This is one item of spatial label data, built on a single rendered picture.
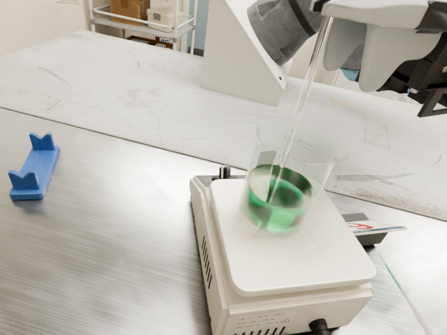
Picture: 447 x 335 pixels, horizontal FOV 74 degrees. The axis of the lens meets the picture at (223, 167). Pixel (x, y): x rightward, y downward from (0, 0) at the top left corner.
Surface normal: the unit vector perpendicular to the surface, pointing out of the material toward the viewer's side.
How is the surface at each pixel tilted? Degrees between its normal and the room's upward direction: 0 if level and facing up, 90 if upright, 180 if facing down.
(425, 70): 91
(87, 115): 0
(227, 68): 90
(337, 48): 94
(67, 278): 0
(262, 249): 0
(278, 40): 85
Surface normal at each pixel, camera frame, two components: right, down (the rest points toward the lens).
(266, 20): -0.25, 0.03
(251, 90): -0.25, 0.56
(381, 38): 0.38, 0.61
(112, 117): 0.15, -0.78
